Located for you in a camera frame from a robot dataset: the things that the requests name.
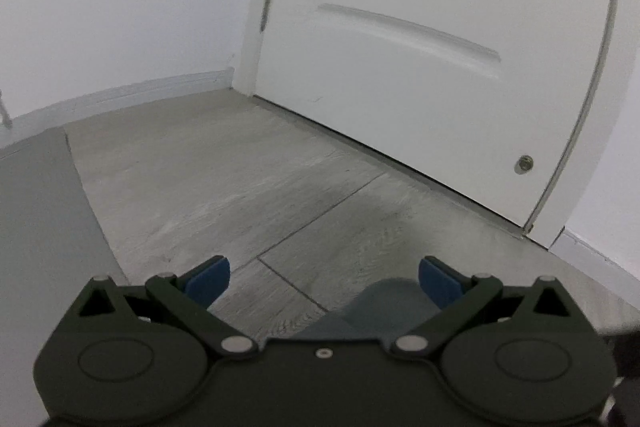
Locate door hinge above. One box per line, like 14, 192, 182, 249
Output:
259, 0, 271, 32

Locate white door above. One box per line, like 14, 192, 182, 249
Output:
233, 0, 616, 229

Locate grey floor mat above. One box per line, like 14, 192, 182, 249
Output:
1, 128, 126, 426

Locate left wall baseboard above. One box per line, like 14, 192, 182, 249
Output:
1, 67, 234, 148

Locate grey-blue slide sandal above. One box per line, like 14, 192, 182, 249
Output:
293, 279, 439, 343

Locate metal door stopper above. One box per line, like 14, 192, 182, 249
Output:
514, 155, 535, 174

